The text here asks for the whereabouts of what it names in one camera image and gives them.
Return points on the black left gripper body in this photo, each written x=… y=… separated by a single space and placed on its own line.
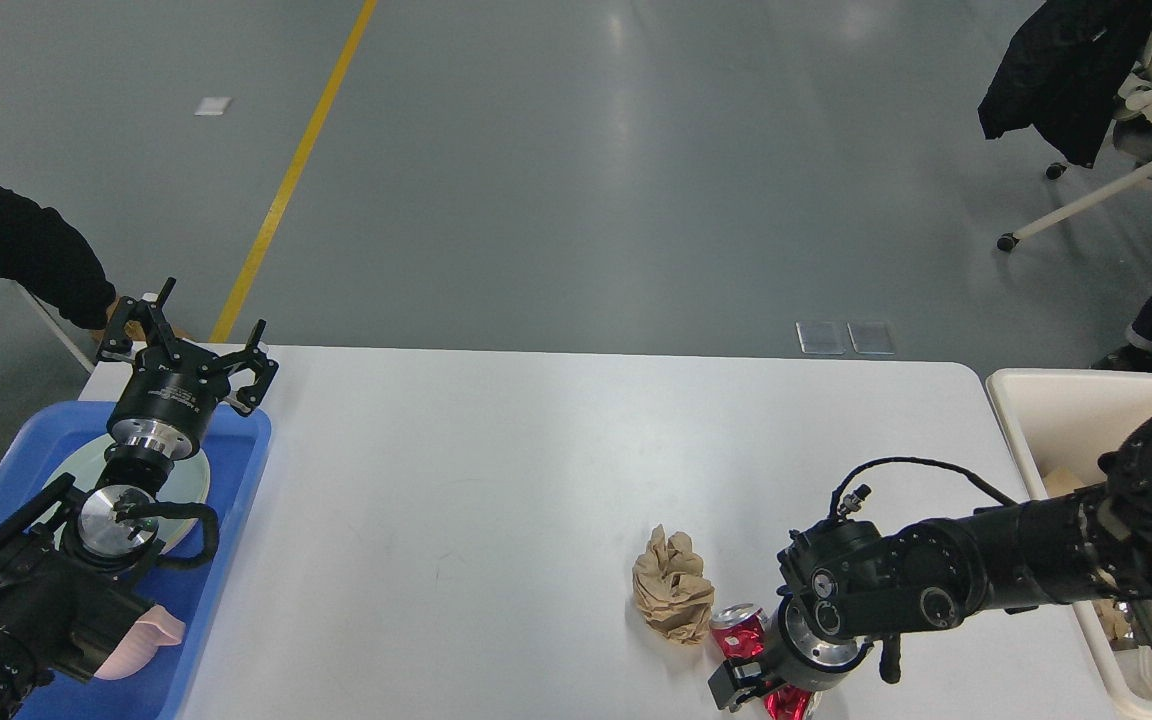
x=166 y=411

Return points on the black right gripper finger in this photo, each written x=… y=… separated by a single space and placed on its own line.
x=738 y=681

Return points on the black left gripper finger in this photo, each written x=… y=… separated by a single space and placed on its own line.
x=160 y=345
x=242 y=378

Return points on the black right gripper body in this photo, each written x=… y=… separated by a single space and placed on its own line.
x=793 y=655

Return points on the crushed red can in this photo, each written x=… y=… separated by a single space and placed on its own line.
x=738 y=632

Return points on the pink mug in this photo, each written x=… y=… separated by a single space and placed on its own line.
x=157 y=628

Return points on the large brown paper bag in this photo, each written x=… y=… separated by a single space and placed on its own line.
x=1062 y=482

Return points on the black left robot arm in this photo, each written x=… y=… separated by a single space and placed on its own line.
x=119 y=522

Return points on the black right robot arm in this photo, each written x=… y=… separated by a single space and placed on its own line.
x=846 y=587

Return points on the blue plastic tray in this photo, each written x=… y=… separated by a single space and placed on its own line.
x=236 y=448

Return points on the crumpled brown paper ball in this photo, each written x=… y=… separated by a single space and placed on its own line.
x=670 y=591

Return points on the person in black left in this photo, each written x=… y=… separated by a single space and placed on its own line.
x=43 y=253

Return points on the white floor tag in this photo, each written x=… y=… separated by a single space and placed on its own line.
x=213 y=106

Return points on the left clear floor plate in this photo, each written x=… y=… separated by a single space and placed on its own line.
x=820 y=338

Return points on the clear floor plate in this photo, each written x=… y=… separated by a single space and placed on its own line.
x=820 y=338
x=871 y=338

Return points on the right clear floor plate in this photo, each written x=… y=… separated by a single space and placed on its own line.
x=871 y=338

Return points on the beige plastic bin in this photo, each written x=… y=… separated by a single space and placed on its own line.
x=1064 y=420

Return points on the black jacket on chair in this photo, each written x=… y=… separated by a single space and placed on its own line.
x=1061 y=72

